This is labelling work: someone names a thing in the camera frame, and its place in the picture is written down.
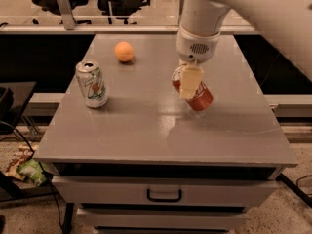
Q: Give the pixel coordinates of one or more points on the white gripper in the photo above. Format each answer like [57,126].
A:
[197,48]

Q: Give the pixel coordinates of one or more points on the red coke can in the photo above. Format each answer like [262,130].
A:
[202,98]

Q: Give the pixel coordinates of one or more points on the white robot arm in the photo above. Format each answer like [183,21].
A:
[286,24]

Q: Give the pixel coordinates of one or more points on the white green 7up can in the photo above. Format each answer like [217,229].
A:
[91,83]

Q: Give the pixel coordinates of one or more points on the orange fruit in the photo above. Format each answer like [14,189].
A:
[124,51]

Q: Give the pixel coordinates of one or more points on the brown snack bag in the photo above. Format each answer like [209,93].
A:
[19,158]

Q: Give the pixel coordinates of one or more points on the green snack bag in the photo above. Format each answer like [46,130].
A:
[36,172]

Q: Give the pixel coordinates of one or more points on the black side table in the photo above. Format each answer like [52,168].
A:
[14,100]

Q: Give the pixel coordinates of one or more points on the middle metal railing bracket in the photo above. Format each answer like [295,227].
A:
[180,9]

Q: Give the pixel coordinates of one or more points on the metal railing bracket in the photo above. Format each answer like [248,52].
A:
[65,10]
[180,9]

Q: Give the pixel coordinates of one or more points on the black drawer handle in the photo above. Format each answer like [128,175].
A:
[164,196]

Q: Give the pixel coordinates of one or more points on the left metal railing bracket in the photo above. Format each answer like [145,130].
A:
[65,10]

